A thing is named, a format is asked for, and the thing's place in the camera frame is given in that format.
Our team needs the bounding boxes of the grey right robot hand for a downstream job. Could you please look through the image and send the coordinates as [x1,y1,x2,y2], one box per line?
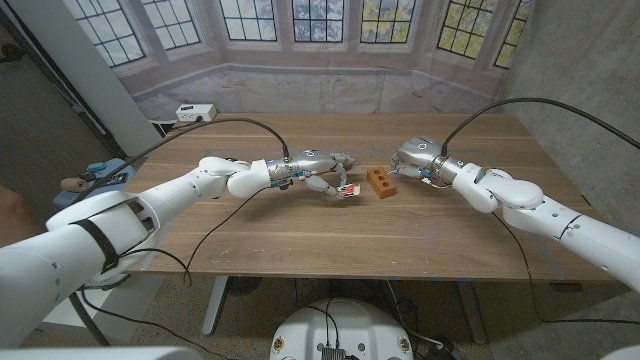
[389,136,465,189]

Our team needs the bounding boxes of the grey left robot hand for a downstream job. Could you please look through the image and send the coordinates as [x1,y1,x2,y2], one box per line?
[267,148,361,200]

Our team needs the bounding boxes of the orange wooden block with holes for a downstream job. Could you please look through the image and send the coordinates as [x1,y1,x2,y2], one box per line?
[365,166,398,200]

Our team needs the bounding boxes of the printed window backdrop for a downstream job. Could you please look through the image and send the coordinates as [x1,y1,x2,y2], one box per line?
[62,0,536,119]

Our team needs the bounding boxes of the white power strip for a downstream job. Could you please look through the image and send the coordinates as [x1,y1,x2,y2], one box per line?
[175,103,218,123]

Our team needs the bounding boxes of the black round fan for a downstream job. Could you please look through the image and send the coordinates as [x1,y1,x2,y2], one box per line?
[227,276,263,297]

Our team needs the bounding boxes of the grey table leg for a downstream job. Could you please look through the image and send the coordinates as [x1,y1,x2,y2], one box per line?
[201,276,229,337]
[454,280,489,345]

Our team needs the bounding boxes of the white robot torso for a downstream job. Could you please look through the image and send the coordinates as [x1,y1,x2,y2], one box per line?
[269,298,415,360]

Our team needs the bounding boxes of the blue stool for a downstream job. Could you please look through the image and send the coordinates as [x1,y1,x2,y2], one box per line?
[52,158,137,207]

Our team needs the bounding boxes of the white flat floor board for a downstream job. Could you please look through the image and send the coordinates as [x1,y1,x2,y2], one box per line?
[42,273,166,346]

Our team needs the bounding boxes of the brown cylindrical object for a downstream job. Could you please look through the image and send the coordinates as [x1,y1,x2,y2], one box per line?
[60,177,89,194]

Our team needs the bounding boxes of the white pillar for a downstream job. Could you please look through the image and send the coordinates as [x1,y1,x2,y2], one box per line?
[7,0,164,157]

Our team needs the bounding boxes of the person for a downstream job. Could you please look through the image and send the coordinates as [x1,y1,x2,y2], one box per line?
[0,184,46,249]

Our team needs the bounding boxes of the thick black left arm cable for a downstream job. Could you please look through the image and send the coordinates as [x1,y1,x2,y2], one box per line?
[74,117,291,202]

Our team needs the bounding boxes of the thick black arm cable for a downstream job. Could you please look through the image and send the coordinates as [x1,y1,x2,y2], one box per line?
[74,117,291,202]
[440,97,640,160]

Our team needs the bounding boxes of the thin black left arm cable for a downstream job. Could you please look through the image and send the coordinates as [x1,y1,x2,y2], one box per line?
[79,186,270,360]

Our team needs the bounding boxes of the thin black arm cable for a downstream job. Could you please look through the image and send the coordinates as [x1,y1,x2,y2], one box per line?
[492,212,640,325]
[79,186,270,360]

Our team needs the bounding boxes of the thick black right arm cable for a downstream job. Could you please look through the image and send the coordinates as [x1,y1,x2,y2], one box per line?
[440,97,640,160]

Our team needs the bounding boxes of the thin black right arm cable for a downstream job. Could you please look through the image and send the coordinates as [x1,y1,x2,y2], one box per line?
[492,212,640,325]

